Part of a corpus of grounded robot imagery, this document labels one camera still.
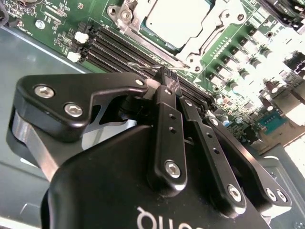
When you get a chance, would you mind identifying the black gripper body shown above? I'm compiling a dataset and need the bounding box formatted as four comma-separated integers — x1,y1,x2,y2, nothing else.
40,125,294,229

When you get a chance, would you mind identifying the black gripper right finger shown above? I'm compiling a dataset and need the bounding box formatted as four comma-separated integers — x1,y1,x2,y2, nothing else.
171,71,293,218

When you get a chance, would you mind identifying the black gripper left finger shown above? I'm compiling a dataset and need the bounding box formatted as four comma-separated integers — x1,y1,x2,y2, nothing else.
6,66,188,192

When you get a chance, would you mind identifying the silver CPU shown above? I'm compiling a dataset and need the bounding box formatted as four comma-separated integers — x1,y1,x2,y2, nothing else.
140,0,216,50

